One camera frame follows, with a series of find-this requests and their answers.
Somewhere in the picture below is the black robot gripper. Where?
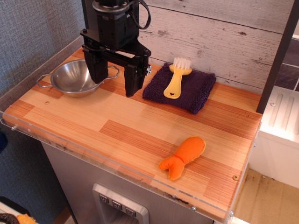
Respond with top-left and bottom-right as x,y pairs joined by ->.
80,10 -> 151,97

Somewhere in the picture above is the yellow brush with white bristles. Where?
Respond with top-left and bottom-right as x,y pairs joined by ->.
164,57 -> 192,99

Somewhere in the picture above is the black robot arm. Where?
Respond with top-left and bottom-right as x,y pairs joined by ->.
80,0 -> 151,97

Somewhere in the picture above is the purple folded towel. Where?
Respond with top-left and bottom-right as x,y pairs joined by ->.
142,63 -> 216,114

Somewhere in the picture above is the orange plush fish toy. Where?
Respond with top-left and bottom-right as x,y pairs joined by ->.
158,136 -> 206,181

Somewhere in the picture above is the grey toy fridge cabinet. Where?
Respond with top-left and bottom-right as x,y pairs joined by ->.
43,143 -> 213,224

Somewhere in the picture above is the clear acrylic table guard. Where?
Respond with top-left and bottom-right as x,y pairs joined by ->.
3,112 -> 249,224

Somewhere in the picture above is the silver dispenser panel with buttons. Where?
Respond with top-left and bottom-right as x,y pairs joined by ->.
93,183 -> 150,224

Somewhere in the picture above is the orange plush item on floor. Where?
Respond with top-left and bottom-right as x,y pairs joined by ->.
16,214 -> 37,224

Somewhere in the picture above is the white toy sink unit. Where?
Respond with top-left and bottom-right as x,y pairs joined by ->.
249,34 -> 299,189

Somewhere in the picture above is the steel bowl with handles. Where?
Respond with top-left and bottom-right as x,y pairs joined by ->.
36,59 -> 121,98

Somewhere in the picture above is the black cable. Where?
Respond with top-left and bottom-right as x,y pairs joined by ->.
132,0 -> 151,30

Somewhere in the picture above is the dark vertical post left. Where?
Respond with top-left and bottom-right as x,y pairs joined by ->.
81,0 -> 98,30

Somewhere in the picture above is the dark vertical post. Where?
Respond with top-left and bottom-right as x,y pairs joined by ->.
256,0 -> 299,114
81,0 -> 98,30

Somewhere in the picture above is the dark vertical post right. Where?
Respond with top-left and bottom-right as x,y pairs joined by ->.
256,0 -> 299,114

